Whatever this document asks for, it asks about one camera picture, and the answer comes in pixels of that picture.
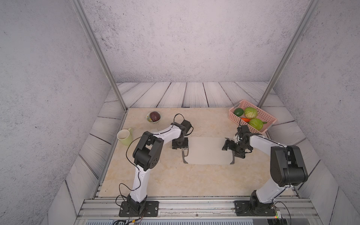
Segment green cabbage front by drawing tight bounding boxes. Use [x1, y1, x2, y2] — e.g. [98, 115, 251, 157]
[249, 118, 264, 131]

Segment aluminium rail frame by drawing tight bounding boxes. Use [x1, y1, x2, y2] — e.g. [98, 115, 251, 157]
[75, 196, 322, 225]

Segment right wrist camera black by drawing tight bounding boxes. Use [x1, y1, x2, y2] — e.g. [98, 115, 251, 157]
[236, 125, 251, 140]

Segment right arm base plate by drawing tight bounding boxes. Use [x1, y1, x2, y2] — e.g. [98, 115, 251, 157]
[234, 201, 277, 217]

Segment right metal corner post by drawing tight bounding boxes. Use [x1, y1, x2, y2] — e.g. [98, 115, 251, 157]
[258, 0, 320, 108]

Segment pink plastic basket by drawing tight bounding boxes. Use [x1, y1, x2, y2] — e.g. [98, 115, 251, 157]
[228, 100, 277, 135]

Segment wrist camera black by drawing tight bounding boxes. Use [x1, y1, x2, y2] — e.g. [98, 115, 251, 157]
[181, 120, 194, 136]
[236, 125, 251, 140]

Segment left metal corner post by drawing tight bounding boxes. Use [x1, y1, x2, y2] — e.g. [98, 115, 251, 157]
[71, 0, 128, 112]

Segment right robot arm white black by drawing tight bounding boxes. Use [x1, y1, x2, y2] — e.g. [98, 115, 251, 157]
[222, 134, 308, 216]

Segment dark green avocado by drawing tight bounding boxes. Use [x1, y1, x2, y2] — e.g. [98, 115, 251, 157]
[233, 108, 244, 117]

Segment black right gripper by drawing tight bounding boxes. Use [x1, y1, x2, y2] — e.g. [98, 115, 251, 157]
[221, 139, 248, 158]

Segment dark purple fruit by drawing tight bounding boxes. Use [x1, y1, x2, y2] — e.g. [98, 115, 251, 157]
[149, 111, 161, 122]

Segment metal corner post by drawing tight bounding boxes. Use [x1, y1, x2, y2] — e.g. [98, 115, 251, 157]
[258, 0, 320, 108]
[71, 0, 128, 112]

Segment green cabbage back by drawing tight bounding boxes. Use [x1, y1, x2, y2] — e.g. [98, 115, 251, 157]
[244, 107, 258, 119]

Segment white grey-rimmed cutting board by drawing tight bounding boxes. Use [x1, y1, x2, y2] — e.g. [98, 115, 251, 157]
[182, 137, 235, 165]

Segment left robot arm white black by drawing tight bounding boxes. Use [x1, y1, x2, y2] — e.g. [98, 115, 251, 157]
[120, 120, 194, 214]

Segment light green mug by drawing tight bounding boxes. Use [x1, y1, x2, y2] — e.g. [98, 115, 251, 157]
[117, 128, 133, 146]

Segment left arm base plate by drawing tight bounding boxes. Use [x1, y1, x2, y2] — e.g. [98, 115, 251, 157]
[119, 201, 159, 218]

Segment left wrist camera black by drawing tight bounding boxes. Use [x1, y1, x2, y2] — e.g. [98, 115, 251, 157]
[181, 120, 194, 136]

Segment small floral bowl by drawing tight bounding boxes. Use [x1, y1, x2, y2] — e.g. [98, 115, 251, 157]
[146, 111, 161, 123]

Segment green cabbage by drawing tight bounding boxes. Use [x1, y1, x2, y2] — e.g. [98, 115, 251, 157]
[249, 118, 264, 131]
[244, 107, 258, 119]

